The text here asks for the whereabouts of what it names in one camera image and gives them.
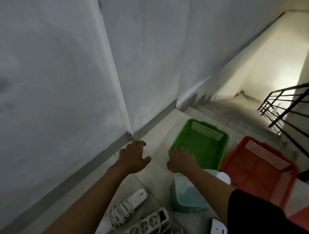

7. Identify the person's right hand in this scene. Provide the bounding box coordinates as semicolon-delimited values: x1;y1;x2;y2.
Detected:
166;147;197;174

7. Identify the blue framed white board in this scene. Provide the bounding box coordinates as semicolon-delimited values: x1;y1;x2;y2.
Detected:
209;218;229;234

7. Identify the white cord-wrapped power strip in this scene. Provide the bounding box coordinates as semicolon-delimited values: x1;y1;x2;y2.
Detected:
109;187;149;229

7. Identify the green plastic basket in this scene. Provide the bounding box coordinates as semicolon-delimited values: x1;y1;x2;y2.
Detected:
168;118;230;172

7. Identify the person's left hand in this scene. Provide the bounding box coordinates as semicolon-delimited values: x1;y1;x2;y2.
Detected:
117;140;152;175

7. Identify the white power strip red switch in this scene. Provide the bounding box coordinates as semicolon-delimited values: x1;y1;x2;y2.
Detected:
122;207;170;234

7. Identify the black metal stair railing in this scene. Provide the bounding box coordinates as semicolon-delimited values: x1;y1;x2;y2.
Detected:
257;82;309;167

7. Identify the person's black right sleeve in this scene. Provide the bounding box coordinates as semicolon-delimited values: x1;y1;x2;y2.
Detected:
228;189;309;234

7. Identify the person's left forearm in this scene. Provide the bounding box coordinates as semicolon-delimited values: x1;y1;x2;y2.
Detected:
40;162;136;234

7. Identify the person's right forearm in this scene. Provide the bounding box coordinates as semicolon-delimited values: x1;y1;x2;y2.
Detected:
173;166;236;225

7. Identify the green dish soap jug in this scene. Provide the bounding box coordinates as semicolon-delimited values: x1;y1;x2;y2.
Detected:
170;169;231;213

